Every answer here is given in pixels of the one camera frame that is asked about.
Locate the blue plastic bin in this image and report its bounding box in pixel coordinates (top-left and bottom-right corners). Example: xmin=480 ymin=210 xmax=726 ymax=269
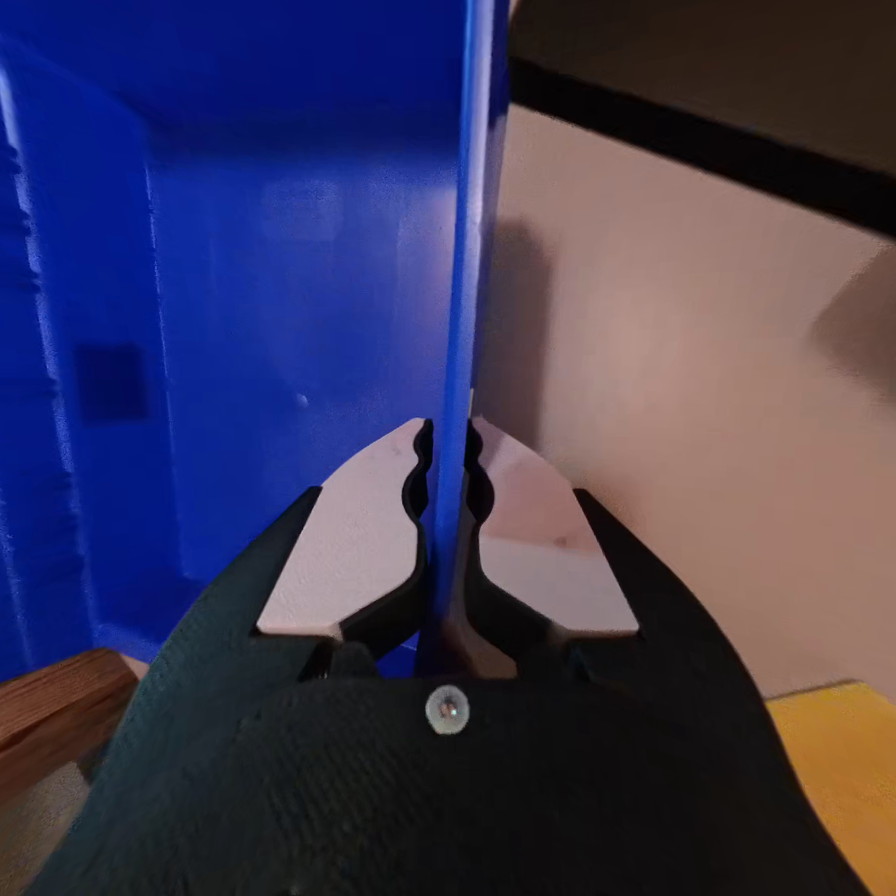
xmin=0 ymin=0 xmax=513 ymax=681

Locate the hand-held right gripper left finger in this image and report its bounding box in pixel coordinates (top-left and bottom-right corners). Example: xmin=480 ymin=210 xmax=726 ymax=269
xmin=254 ymin=416 xmax=436 ymax=644

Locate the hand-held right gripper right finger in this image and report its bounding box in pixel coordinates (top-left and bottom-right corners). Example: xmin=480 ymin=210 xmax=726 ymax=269
xmin=462 ymin=415 xmax=641 ymax=641

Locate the yellow plastic bin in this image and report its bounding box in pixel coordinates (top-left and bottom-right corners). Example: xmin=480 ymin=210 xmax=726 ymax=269
xmin=765 ymin=680 xmax=896 ymax=896

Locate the brown wooden rail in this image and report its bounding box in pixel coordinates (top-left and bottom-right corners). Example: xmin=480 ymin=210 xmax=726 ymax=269
xmin=0 ymin=647 xmax=149 ymax=792

